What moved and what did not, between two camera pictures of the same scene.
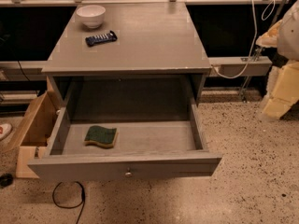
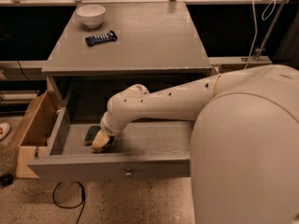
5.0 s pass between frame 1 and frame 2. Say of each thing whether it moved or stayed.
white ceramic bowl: stayed
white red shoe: stayed
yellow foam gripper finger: moved
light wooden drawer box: stayed
